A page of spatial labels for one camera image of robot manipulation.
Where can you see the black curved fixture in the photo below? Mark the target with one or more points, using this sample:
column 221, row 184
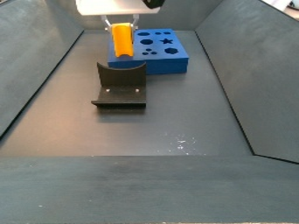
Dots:
column 122, row 87

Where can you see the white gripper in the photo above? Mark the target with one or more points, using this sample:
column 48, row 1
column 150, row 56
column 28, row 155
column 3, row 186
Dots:
column 114, row 7

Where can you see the blue foam shape board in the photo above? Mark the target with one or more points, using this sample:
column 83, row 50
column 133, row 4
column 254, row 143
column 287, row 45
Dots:
column 159, row 49

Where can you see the yellow arch block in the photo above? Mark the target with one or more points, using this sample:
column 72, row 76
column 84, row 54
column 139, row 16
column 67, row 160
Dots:
column 122, row 37

